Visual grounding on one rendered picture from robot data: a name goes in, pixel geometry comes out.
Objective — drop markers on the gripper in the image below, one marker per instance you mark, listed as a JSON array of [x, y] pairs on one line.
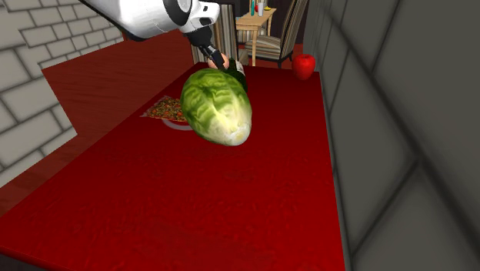
[[199, 37]]

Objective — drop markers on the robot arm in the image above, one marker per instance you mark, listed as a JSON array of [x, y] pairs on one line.
[[135, 15]]

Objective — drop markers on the pale orange egg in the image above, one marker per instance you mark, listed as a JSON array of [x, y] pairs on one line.
[[225, 59]]

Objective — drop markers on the dark green bottle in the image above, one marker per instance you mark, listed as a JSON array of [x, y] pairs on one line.
[[240, 77]]

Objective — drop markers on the green lettuce head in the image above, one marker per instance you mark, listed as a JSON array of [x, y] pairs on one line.
[[215, 107]]

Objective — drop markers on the light wooden table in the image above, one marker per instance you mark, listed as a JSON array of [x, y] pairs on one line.
[[252, 22]]

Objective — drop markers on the pizza slice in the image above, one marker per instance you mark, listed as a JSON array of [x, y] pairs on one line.
[[167, 109]]

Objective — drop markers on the white plate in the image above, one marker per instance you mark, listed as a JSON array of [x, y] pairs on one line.
[[179, 125]]

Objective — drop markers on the red apple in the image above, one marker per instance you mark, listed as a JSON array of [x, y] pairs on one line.
[[303, 66]]

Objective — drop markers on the red table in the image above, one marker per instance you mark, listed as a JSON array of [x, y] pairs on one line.
[[187, 195]]

